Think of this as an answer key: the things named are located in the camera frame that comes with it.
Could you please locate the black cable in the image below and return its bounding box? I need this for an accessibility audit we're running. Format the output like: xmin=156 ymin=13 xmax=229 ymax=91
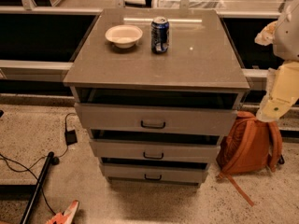
xmin=0 ymin=112 xmax=78 ymax=216

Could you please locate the blue soda can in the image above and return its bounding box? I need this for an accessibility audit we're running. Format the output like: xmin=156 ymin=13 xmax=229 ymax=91
xmin=151 ymin=16 xmax=169 ymax=54

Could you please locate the grey middle drawer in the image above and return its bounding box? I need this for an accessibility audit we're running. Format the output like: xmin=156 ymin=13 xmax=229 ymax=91
xmin=90 ymin=140 xmax=220 ymax=163

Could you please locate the black pole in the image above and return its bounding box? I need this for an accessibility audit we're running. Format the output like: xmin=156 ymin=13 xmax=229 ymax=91
xmin=20 ymin=152 xmax=54 ymax=224

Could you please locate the black power adapter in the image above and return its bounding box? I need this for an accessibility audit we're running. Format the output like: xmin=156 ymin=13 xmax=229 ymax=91
xmin=64 ymin=130 xmax=78 ymax=146

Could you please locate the grey bottom drawer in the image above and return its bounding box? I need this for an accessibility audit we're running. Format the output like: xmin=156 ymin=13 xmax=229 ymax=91
xmin=100 ymin=163 xmax=207 ymax=183

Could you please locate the white paper bowl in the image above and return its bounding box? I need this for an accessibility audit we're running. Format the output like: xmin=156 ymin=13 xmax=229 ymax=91
xmin=105 ymin=25 xmax=143 ymax=49

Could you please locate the grey drawer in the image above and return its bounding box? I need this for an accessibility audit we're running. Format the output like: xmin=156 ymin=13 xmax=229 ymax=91
xmin=75 ymin=103 xmax=236 ymax=135
xmin=100 ymin=163 xmax=207 ymax=183
xmin=90 ymin=140 xmax=220 ymax=163

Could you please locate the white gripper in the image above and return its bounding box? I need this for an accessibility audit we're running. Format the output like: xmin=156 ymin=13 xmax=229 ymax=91
xmin=254 ymin=21 xmax=299 ymax=122

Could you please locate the orange backpack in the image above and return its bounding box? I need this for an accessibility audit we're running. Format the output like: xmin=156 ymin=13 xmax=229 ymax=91
xmin=216 ymin=111 xmax=282 ymax=206

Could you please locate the grey top drawer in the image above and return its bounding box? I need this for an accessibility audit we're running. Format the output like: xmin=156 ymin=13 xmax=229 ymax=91
xmin=75 ymin=103 xmax=236 ymax=135

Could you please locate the metal railing frame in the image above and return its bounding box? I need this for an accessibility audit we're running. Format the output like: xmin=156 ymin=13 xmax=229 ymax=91
xmin=0 ymin=0 xmax=299 ymax=91

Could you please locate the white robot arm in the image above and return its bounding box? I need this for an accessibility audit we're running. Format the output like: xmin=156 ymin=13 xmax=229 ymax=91
xmin=254 ymin=0 xmax=299 ymax=122

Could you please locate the grey drawer cabinet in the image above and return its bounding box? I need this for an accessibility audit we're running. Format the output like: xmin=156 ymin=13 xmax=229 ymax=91
xmin=63 ymin=7 xmax=251 ymax=187

